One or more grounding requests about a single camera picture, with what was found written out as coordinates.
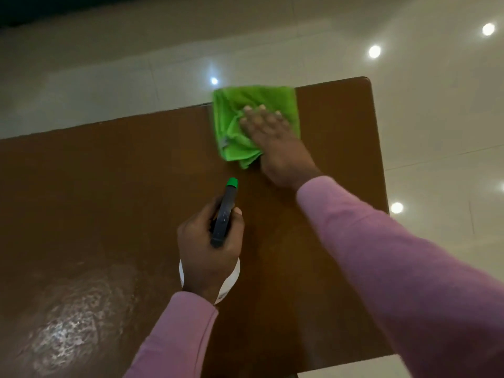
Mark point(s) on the person's left hand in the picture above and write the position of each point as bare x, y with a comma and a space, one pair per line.
204, 259

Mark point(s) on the person's right hand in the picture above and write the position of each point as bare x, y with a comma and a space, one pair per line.
281, 153

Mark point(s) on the person's left thumb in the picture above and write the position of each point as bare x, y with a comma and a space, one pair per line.
236, 228

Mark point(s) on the person's right middle finger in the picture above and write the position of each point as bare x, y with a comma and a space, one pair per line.
264, 114

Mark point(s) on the person's right thumb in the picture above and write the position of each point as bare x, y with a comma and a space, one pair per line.
247, 127

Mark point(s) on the white spray bottle dark trigger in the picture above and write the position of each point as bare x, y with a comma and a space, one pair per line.
223, 216

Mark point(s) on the green microfiber cloth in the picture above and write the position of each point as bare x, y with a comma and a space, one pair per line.
236, 114

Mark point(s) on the person's right forearm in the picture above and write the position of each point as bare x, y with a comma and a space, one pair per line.
397, 267

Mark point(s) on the person's left forearm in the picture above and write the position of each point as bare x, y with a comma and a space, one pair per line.
173, 338

